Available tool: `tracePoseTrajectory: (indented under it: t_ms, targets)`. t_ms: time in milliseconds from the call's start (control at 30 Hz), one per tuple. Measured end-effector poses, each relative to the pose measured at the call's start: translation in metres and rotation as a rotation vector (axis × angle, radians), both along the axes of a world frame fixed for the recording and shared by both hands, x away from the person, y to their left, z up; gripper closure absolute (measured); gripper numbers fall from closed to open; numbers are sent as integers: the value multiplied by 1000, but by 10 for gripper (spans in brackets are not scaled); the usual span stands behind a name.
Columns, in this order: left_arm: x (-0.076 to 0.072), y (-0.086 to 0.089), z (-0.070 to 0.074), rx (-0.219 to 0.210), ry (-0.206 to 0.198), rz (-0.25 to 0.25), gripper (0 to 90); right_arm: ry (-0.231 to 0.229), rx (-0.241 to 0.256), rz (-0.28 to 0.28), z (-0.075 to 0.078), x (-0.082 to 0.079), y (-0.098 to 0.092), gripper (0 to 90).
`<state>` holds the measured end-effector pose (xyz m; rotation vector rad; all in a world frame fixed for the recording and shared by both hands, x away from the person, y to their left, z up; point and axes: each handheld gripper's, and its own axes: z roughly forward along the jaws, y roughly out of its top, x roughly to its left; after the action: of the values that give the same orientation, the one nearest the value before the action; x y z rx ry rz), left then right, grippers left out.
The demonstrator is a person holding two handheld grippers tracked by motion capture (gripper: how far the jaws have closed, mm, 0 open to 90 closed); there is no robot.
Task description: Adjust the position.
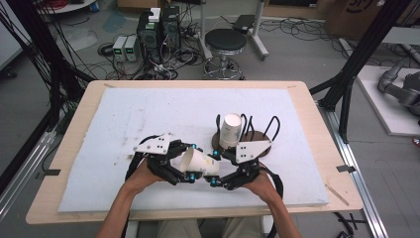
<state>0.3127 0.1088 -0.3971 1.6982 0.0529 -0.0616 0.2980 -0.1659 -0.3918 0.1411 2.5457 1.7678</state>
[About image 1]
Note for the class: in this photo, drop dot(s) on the black computer tower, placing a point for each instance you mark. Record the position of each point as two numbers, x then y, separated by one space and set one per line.
148 36
171 29

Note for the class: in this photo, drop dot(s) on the brown cardboard box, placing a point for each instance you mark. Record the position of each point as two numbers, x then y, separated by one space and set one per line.
356 16

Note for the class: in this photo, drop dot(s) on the small white box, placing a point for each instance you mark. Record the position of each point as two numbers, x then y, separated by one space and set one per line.
154 15

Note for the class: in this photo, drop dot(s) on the black metal frame post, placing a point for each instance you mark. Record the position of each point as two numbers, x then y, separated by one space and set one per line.
43 49
363 49

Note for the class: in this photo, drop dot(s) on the light wooden table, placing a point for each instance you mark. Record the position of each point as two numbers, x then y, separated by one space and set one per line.
325 125

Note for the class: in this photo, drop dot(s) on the grey bench power supply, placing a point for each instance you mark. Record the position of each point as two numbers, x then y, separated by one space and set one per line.
119 49
131 49

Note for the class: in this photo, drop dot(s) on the black flat device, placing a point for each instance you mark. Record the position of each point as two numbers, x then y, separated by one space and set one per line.
243 23

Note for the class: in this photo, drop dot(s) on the black round stool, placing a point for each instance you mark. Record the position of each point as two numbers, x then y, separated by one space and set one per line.
225 39

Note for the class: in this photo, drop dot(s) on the white foam mat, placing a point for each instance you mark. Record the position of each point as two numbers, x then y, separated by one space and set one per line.
132 109

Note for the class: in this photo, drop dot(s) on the aluminium floor rail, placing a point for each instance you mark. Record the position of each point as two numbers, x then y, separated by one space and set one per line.
23 175
360 185

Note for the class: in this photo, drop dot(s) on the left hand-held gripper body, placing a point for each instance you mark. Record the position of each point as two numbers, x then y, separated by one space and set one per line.
157 147

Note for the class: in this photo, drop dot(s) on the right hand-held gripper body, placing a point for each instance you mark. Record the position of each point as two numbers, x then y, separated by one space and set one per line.
247 152

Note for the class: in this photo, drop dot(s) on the white floor board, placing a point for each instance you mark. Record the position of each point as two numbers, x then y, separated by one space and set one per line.
379 105

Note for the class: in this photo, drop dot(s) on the person's right hand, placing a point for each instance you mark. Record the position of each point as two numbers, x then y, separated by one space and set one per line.
262 185

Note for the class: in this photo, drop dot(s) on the white round table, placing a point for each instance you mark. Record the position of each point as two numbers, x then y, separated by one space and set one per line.
66 6

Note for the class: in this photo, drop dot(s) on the person's legs in beige trousers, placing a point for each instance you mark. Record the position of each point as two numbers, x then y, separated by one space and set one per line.
175 229

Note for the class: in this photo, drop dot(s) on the white paper cup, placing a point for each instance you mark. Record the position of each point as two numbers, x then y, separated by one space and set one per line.
199 162
230 130

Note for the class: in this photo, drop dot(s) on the person's left hand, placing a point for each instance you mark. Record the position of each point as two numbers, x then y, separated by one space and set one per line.
142 178

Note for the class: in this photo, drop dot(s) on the thin wooden stick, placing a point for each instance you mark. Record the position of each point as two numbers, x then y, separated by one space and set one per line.
336 194

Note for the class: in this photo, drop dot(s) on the white metal stand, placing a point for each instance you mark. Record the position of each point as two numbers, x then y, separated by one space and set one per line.
257 39

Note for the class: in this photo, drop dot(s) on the black tape piece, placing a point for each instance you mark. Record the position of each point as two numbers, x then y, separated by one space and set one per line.
49 173
346 168

